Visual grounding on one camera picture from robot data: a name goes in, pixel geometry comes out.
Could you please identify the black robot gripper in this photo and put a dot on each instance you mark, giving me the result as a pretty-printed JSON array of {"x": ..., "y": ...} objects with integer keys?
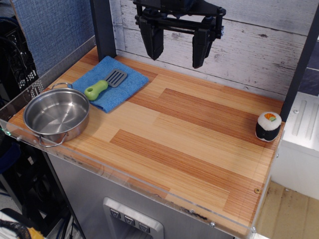
[{"x": 153, "y": 14}]

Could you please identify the stainless steel pot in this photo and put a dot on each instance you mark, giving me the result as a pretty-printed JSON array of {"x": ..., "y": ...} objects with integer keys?
[{"x": 57, "y": 115}]

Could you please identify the plush sushi roll toy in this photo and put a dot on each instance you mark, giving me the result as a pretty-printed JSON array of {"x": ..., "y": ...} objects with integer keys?
[{"x": 268, "y": 126}]

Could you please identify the clear acrylic table guard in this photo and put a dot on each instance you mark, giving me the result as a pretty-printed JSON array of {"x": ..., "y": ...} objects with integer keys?
[{"x": 193, "y": 164}]

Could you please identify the grey button control panel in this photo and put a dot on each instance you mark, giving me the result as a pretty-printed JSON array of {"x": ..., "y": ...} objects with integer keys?
[{"x": 127, "y": 223}]

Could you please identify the green handled grey spatula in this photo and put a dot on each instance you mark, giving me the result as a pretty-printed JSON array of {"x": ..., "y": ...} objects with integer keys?
[{"x": 113, "y": 79}]

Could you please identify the dark grey left post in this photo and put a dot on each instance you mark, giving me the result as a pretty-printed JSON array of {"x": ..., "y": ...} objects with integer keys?
[{"x": 103, "y": 28}]

